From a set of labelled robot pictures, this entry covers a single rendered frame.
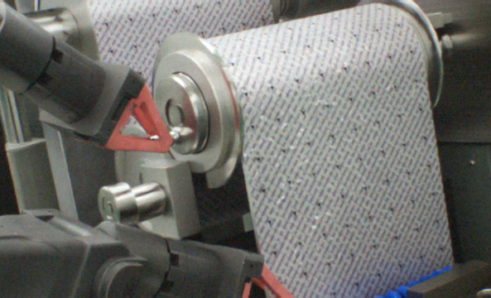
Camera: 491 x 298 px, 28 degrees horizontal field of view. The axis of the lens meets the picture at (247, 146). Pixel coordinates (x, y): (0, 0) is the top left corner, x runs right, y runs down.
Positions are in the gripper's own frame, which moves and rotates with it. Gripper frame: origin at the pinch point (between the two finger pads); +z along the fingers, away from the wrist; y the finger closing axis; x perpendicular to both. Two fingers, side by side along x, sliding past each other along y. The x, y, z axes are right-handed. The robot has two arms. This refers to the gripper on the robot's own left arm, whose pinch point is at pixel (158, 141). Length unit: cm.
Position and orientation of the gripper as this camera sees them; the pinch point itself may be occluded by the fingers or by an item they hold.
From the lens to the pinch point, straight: 90.5
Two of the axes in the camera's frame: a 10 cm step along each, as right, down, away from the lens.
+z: 6.5, 4.4, 6.2
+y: 6.2, 1.6, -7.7
